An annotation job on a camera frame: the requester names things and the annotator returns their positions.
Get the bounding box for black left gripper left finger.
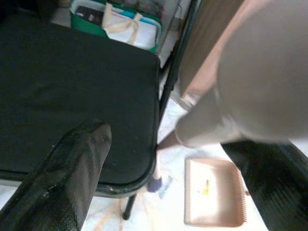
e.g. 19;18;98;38
0;119;113;231

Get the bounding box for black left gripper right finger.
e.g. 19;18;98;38
220;141;308;231

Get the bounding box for beige long-handled dustpan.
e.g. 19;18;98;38
183;157;249;228

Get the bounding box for beige broom blue bristles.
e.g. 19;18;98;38
147;0;308;193

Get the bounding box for black folding chair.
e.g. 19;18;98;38
0;0;202;220

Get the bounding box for grey paper scrap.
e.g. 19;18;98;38
157;175;174;199

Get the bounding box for green plastic bin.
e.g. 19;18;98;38
69;0;163;54

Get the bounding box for white package beige ribbon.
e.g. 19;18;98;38
103;2;160;49

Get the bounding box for dark printed packet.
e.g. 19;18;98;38
75;5;105;25

